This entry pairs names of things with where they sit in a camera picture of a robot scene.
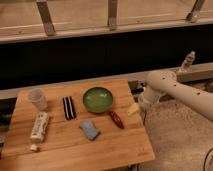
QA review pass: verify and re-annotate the green ceramic bowl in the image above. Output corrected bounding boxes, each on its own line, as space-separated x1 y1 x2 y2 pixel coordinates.
83 87 113 113

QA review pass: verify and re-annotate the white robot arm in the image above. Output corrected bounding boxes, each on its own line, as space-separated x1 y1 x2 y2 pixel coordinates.
127 70 213 122

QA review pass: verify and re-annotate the red brown chili pepper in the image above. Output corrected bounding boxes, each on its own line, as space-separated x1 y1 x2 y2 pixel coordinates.
109 111 124 129

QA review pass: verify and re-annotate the blue sponge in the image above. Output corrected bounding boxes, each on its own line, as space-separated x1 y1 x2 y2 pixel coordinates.
80 119 100 141

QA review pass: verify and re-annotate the black white striped box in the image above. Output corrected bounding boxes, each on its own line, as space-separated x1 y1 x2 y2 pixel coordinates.
63 96 76 120

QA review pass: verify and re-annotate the clear plastic bottle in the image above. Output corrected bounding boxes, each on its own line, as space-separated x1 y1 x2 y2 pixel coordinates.
178 51 195 73

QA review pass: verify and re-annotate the clear plastic cup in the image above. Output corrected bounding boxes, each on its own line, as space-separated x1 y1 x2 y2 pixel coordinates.
28 89 47 111

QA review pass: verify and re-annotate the white toothpaste tube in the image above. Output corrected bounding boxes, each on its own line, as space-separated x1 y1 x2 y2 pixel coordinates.
30 112 49 152

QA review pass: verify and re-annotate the middle metal railing post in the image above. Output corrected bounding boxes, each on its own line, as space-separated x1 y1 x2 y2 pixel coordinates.
107 0 118 31

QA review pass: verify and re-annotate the metal railing post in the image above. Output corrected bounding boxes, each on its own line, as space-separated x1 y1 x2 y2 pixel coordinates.
186 0 205 23
107 0 118 31
36 0 56 36

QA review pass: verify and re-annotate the right metal railing post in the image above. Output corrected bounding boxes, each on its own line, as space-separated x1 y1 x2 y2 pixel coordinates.
186 0 205 23

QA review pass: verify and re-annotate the left metal railing post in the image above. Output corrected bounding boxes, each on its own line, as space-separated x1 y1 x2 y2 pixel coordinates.
36 0 56 36

